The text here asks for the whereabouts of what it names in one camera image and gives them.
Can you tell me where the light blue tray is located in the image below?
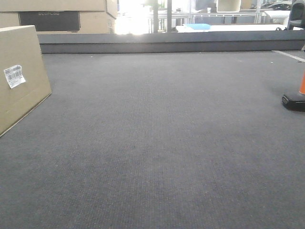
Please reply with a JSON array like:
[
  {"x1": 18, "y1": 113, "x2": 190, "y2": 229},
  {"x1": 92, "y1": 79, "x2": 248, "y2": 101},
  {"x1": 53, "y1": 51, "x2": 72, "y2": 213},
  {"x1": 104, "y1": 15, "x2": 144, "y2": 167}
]
[{"x1": 183, "y1": 23, "x2": 211, "y2": 30}]

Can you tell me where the white background table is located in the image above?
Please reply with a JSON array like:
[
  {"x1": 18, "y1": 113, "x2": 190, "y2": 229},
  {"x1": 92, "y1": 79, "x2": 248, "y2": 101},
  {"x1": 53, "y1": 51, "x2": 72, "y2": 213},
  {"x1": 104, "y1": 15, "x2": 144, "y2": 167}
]
[{"x1": 176, "y1": 24, "x2": 286, "y2": 33}]

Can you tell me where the brown cardboard package box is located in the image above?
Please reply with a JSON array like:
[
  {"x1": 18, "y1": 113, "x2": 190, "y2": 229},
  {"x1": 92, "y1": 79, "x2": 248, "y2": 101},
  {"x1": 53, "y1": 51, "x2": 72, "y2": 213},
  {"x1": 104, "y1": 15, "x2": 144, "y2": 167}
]
[{"x1": 0, "y1": 25, "x2": 51, "y2": 135}]

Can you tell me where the black office chair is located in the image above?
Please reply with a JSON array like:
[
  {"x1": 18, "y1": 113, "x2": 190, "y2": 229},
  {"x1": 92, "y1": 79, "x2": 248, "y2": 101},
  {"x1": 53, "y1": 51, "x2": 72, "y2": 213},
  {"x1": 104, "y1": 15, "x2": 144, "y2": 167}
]
[{"x1": 287, "y1": 0, "x2": 305, "y2": 30}]

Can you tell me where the cardboard box top stack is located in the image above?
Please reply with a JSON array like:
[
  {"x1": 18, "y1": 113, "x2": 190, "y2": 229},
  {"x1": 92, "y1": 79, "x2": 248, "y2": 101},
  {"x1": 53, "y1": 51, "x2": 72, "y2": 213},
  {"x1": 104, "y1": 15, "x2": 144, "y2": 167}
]
[{"x1": 0, "y1": 0, "x2": 118, "y2": 18}]

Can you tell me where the grey table edge rail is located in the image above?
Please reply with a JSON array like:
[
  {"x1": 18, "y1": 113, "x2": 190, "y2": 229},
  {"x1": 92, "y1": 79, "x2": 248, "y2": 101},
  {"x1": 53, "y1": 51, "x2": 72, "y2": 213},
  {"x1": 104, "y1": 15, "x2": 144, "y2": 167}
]
[{"x1": 38, "y1": 30, "x2": 305, "y2": 54}]

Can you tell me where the white barcode label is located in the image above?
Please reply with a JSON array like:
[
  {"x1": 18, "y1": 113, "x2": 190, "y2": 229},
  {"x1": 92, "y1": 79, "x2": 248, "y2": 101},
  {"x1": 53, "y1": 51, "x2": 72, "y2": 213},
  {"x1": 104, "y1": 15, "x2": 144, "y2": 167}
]
[{"x1": 3, "y1": 65, "x2": 26, "y2": 89}]

